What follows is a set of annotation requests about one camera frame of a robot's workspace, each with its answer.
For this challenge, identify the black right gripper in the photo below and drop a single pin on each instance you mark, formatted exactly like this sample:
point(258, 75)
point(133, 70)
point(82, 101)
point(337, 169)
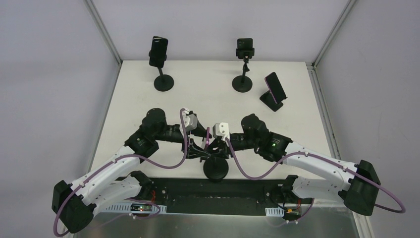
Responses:
point(222, 146)

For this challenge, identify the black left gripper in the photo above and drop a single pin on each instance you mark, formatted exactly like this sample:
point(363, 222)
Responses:
point(193, 144)

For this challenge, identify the black round-base phone stand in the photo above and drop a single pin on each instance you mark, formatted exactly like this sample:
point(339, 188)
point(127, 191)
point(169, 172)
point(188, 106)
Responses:
point(215, 165)

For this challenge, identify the purple phone with black screen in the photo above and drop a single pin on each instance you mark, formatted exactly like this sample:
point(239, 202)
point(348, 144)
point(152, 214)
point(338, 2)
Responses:
point(208, 136)

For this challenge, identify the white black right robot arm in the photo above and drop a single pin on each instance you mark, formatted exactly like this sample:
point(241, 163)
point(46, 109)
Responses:
point(355, 184)

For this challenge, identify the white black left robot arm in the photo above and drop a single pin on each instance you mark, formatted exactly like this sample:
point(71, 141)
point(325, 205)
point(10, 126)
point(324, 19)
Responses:
point(75, 204)

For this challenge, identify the black folding phone stand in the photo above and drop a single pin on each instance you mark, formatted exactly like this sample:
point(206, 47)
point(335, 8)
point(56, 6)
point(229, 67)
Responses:
point(269, 101)

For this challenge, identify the black phone back left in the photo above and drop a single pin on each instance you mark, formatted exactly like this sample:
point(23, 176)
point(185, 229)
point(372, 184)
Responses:
point(158, 51)

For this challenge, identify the purple phone on folding stand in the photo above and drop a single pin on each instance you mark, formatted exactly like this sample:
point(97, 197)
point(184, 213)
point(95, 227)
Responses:
point(275, 87)

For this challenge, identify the black phone back middle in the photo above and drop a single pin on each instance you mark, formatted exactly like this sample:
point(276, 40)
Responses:
point(245, 44)

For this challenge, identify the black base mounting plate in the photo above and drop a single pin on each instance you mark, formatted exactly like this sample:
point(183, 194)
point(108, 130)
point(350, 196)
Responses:
point(227, 197)

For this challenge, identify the right controller board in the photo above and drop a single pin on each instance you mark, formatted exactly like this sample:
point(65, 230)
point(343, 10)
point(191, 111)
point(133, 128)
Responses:
point(280, 212)

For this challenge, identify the controller board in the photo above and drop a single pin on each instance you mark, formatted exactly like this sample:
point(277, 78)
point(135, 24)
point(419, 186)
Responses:
point(280, 212)
point(135, 208)

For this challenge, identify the left controller board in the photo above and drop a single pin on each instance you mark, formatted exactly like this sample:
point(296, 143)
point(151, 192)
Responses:
point(135, 208)

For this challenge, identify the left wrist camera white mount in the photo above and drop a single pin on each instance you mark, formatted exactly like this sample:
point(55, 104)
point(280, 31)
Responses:
point(189, 121)

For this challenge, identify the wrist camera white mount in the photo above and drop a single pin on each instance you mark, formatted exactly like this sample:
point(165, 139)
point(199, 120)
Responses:
point(189, 121)
point(221, 130)

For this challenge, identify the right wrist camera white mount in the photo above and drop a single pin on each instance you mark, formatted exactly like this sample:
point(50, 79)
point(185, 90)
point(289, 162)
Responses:
point(221, 130)

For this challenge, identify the front aluminium frame rail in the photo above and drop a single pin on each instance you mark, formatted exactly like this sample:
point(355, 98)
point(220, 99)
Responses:
point(324, 203)

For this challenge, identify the aluminium table edge rail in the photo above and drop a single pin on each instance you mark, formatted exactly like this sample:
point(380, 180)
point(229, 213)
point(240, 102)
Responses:
point(116, 67)

